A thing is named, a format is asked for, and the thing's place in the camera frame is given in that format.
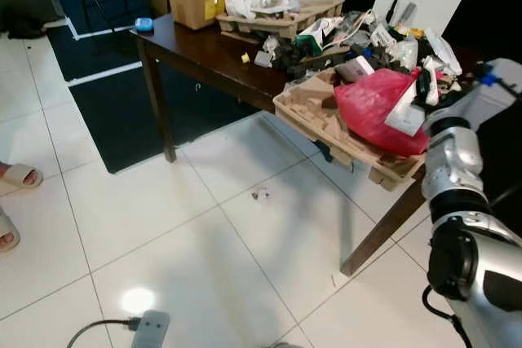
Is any black crumpled trash clump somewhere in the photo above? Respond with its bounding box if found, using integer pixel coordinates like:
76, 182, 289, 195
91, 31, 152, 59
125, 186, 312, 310
268, 34, 329, 73

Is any white paper carton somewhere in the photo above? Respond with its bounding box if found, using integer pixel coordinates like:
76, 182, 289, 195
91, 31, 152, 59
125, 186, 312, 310
383, 79, 427, 138

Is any red plastic bag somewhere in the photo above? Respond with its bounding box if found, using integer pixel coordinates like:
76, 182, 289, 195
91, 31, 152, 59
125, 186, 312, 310
334, 68, 430, 156

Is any pink and white small box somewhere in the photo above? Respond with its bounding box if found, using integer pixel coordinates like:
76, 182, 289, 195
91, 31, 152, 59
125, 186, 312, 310
337, 55, 377, 85

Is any large brown pulp tray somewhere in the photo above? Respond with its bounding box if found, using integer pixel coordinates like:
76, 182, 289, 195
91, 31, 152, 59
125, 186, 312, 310
272, 67, 426, 193

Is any green and white packet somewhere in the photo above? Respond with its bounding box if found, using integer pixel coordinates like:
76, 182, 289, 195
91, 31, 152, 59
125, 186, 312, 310
294, 17, 345, 57

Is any small brown pulp tray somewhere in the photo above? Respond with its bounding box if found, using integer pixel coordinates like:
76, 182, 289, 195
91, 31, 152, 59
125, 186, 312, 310
215, 0, 346, 42

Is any dark wooden table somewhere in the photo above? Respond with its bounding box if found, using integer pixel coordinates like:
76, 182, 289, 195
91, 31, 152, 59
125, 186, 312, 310
130, 12, 522, 277

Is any black floor mat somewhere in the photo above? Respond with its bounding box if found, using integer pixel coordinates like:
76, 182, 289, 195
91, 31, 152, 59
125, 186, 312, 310
47, 0, 282, 174

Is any person's foot in beige sandal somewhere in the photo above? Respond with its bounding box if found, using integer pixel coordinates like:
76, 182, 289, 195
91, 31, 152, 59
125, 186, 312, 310
0, 162, 44, 191
0, 205, 22, 253

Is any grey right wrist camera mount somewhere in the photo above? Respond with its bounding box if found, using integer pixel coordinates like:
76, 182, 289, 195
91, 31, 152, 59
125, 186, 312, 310
441, 59, 522, 134

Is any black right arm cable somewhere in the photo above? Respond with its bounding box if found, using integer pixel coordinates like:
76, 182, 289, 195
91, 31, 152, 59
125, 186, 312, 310
421, 283, 476, 348

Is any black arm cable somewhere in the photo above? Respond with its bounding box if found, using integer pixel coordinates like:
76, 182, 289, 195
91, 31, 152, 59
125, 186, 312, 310
421, 283, 476, 348
66, 318, 141, 348

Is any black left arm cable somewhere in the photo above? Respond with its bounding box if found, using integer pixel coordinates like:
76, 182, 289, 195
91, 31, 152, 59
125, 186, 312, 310
66, 318, 141, 348

